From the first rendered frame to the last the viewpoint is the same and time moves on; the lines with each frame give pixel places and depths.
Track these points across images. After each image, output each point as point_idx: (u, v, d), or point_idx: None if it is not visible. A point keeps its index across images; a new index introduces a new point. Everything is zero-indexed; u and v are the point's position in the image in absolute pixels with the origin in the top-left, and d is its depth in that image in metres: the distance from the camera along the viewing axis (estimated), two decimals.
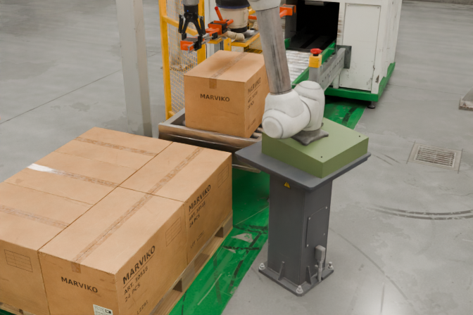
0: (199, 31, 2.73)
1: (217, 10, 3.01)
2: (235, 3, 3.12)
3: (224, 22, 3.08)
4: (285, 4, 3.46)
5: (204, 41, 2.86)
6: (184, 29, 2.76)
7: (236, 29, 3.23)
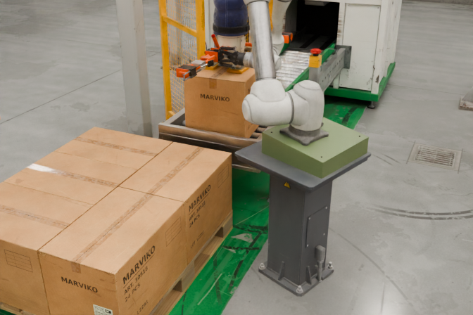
0: (223, 50, 3.07)
1: (214, 37, 3.05)
2: (232, 30, 3.17)
3: None
4: (281, 31, 3.51)
5: (200, 68, 2.89)
6: (224, 59, 3.09)
7: None
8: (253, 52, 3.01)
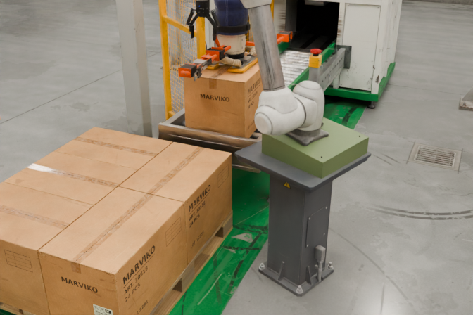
0: (213, 24, 2.83)
1: (215, 36, 3.04)
2: (233, 29, 3.16)
3: (222, 49, 3.11)
4: (281, 31, 3.51)
5: (202, 67, 2.89)
6: (193, 22, 2.88)
7: (234, 55, 3.26)
8: None
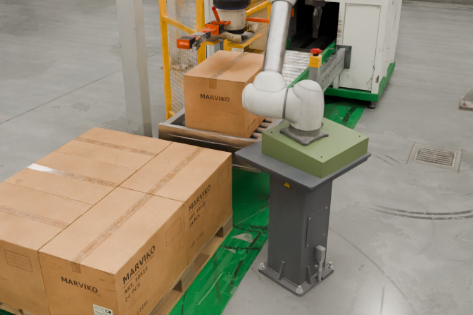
0: (313, 23, 3.26)
1: (215, 10, 2.98)
2: (233, 3, 3.10)
3: (221, 23, 3.05)
4: None
5: (200, 40, 2.82)
6: None
7: (234, 31, 3.20)
8: None
